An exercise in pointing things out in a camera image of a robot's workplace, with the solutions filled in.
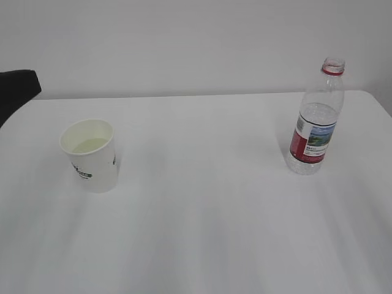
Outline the white paper coffee cup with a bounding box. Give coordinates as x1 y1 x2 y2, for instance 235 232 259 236
59 119 118 193

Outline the clear plastic water bottle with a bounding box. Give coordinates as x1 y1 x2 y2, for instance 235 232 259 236
285 57 345 175

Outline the black chair back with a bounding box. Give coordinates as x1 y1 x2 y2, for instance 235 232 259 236
0 69 42 126

